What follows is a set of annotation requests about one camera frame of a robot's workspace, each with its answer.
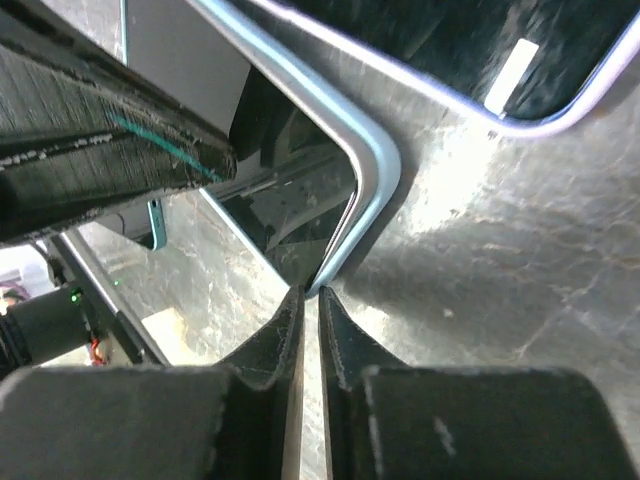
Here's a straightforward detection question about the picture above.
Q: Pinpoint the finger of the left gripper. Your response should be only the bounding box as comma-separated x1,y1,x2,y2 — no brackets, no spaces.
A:
1,1,237,245

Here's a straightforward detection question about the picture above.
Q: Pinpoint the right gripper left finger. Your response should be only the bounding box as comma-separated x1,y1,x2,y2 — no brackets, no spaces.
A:
1,288,304,479

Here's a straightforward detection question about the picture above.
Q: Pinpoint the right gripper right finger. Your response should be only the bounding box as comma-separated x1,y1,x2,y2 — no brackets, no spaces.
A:
318,287,639,479

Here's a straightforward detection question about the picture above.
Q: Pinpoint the light blue phone case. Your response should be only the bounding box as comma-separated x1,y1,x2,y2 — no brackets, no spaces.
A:
190,1,402,298

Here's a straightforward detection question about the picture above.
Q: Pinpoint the lavender phone case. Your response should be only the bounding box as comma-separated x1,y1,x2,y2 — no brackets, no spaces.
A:
243,1,639,138

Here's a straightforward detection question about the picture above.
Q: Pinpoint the white-edged black phone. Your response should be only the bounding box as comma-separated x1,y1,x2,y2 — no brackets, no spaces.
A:
206,68,356,287

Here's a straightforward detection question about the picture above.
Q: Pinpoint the blue-edged black phone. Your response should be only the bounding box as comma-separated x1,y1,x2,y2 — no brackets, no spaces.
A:
289,0,639,120

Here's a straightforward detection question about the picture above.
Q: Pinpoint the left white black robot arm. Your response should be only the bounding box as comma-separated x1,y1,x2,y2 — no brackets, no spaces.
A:
1,1,237,373

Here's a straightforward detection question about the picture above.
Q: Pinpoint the teal-edged black phone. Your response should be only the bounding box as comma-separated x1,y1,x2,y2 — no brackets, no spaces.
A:
107,0,251,252

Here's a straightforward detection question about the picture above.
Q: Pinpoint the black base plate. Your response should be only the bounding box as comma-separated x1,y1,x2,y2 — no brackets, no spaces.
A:
50,230,170,366

